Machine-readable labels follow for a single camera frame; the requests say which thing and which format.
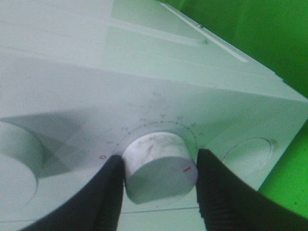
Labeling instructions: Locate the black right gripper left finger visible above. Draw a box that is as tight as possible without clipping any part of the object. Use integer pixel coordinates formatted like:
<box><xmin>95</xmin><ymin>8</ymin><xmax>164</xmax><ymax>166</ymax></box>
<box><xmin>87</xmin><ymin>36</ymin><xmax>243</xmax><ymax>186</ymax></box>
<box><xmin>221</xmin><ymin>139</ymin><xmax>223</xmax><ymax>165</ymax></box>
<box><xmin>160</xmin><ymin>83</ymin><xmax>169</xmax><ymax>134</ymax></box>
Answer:
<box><xmin>24</xmin><ymin>155</ymin><xmax>124</xmax><ymax>231</ymax></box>

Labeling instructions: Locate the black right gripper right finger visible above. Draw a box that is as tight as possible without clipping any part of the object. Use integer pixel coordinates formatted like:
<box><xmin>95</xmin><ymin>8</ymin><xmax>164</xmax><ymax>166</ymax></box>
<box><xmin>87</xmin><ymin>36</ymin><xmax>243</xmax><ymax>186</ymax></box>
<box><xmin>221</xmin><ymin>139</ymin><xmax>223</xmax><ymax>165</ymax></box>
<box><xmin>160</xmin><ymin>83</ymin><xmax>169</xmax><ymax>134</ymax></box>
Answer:
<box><xmin>196</xmin><ymin>149</ymin><xmax>308</xmax><ymax>231</ymax></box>

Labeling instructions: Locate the round door release button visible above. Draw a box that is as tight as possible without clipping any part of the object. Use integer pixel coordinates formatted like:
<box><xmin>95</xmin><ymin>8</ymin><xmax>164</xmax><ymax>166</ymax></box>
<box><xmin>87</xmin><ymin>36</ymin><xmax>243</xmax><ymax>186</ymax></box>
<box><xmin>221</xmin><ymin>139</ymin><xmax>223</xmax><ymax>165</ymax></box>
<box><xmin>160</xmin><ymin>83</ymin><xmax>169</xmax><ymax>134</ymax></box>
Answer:
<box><xmin>222</xmin><ymin>138</ymin><xmax>272</xmax><ymax>180</ymax></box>

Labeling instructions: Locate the white round knob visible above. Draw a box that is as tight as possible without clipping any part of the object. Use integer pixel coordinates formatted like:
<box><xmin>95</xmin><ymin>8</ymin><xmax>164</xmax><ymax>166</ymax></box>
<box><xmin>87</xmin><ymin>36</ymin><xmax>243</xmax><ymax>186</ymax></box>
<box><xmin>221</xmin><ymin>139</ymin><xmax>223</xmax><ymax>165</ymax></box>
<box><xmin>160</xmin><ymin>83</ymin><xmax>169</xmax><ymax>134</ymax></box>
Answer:
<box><xmin>122</xmin><ymin>131</ymin><xmax>198</xmax><ymax>205</ymax></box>
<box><xmin>0</xmin><ymin>121</ymin><xmax>44</xmax><ymax>222</ymax></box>

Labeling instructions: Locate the white microwave oven body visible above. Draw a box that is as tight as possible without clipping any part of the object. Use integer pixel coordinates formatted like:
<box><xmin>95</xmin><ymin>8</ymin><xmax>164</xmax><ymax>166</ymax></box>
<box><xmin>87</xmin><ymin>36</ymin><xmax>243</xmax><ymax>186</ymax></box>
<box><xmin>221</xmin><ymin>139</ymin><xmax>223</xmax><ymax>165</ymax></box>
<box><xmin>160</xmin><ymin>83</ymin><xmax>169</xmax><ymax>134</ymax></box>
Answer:
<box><xmin>0</xmin><ymin>0</ymin><xmax>308</xmax><ymax>231</ymax></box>

